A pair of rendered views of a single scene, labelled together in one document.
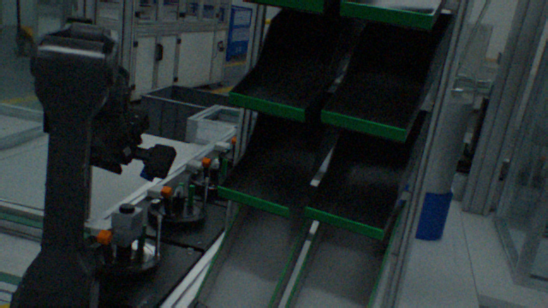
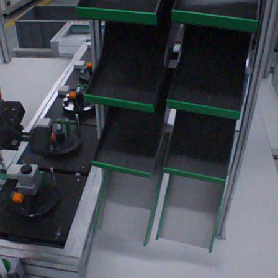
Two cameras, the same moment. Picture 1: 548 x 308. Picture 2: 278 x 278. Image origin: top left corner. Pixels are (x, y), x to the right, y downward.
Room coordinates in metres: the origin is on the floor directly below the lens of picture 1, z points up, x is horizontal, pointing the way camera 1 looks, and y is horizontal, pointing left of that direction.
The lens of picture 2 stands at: (0.29, 0.03, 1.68)
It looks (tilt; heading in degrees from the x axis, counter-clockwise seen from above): 38 degrees down; 355
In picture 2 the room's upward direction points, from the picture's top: straight up
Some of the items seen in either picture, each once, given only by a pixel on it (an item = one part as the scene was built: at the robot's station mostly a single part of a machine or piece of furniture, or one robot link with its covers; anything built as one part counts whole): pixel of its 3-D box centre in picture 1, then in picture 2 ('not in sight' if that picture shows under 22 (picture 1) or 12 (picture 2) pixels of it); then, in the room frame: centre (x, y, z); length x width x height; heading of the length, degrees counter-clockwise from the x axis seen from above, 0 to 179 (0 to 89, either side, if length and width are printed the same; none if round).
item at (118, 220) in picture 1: (128, 220); (30, 175); (0.97, 0.27, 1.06); 0.08 x 0.04 x 0.07; 169
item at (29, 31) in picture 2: (203, 117); (60, 26); (3.09, 0.45, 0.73); 0.62 x 0.42 x 0.23; 78
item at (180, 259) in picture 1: (122, 268); (35, 203); (0.96, 0.27, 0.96); 0.24 x 0.24 x 0.02; 78
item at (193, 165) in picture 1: (214, 171); (79, 96); (1.45, 0.17, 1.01); 0.24 x 0.24 x 0.13; 78
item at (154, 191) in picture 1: (178, 200); (59, 134); (1.21, 0.22, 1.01); 0.24 x 0.24 x 0.13; 78
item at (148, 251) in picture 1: (122, 259); (34, 198); (0.96, 0.27, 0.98); 0.14 x 0.14 x 0.02
